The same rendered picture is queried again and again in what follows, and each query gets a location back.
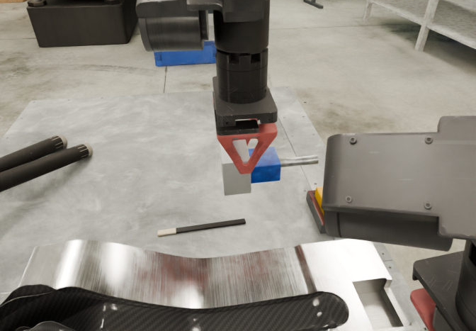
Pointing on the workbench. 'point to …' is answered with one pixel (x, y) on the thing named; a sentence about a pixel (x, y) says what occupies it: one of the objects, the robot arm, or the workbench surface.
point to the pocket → (380, 303)
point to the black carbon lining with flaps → (162, 312)
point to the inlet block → (268, 160)
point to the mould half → (212, 274)
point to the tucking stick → (200, 227)
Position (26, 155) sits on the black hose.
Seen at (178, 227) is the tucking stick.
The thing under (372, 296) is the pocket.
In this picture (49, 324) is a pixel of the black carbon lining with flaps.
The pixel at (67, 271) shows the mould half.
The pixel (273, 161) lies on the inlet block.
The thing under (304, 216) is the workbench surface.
